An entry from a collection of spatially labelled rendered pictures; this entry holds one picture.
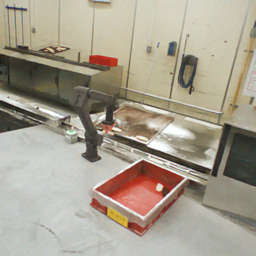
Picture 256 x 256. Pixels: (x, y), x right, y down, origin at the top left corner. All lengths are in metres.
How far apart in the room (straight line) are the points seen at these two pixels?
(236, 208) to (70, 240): 0.83
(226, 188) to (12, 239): 1.02
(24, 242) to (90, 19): 5.91
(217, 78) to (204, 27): 0.98
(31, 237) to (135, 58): 5.12
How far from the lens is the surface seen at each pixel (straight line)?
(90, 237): 1.21
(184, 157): 1.81
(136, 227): 1.22
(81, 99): 1.44
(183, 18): 5.52
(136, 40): 5.93
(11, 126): 2.59
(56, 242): 1.19
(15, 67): 6.02
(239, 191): 1.42
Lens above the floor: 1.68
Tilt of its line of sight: 23 degrees down
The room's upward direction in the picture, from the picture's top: 7 degrees clockwise
